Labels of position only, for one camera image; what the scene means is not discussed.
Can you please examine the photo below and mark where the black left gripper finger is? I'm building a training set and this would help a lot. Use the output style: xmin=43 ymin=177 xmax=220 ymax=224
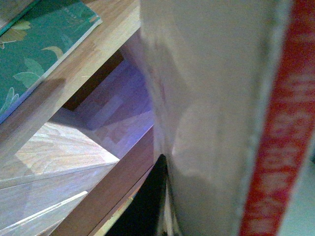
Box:
xmin=106 ymin=154 xmax=181 ymax=236

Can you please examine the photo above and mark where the left wooden shelf unit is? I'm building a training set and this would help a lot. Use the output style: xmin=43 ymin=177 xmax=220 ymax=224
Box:
xmin=0 ymin=0 xmax=153 ymax=236

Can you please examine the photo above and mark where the green leaf pattern book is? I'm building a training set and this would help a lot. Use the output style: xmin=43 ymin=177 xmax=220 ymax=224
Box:
xmin=0 ymin=0 xmax=102 ymax=121

